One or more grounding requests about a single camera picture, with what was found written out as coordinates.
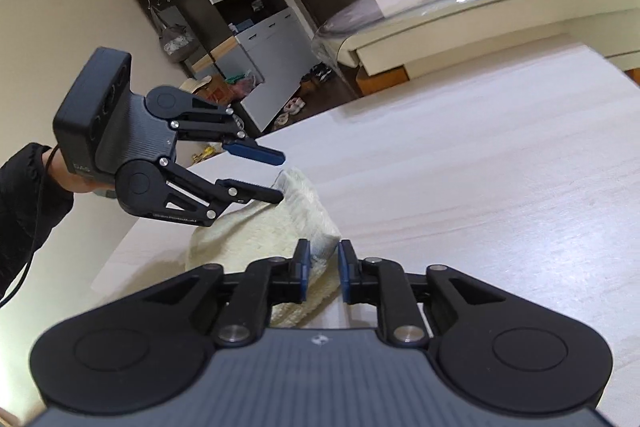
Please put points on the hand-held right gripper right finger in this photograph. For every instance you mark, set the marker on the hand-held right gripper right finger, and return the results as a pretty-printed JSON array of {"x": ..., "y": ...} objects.
[{"x": 344, "y": 272}]

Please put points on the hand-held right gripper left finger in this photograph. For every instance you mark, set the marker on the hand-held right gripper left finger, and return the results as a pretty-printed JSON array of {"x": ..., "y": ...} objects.
[{"x": 304, "y": 269}]

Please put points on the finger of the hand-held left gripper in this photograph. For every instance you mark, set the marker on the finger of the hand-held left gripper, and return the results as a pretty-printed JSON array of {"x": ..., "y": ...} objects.
[
  {"x": 255, "y": 153},
  {"x": 250, "y": 193}
]

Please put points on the cream yellow towel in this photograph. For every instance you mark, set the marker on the cream yellow towel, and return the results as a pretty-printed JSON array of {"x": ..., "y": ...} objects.
[{"x": 280, "y": 217}]

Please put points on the person's left forearm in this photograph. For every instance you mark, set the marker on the person's left forearm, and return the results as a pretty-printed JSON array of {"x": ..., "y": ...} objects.
[{"x": 25, "y": 207}]

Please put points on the cooking oil bottle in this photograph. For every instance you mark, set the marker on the cooking oil bottle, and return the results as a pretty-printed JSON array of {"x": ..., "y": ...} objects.
[{"x": 206, "y": 153}]

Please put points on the cardboard box with red print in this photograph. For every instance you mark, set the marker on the cardboard box with red print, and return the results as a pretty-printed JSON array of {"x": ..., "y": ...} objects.
[{"x": 217, "y": 93}]

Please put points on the pile of colourful bags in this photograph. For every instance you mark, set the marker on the pile of colourful bags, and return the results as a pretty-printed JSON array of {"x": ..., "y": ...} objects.
[{"x": 241, "y": 83}]

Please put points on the row of assorted shoes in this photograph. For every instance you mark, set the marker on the row of assorted shoes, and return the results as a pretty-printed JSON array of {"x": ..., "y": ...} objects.
[{"x": 305, "y": 92}]

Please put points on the straw hat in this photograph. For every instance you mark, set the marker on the straw hat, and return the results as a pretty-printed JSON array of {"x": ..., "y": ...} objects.
[{"x": 195, "y": 85}]

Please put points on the dark and white cabinet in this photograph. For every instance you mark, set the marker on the dark and white cabinet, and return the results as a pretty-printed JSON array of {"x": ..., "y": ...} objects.
[{"x": 280, "y": 57}]

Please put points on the grey hanging bag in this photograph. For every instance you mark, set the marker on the grey hanging bag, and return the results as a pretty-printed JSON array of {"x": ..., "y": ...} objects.
[{"x": 175, "y": 38}]

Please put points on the beige table with glass top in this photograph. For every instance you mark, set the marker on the beige table with glass top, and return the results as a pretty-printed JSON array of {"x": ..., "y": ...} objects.
[{"x": 475, "y": 22}]

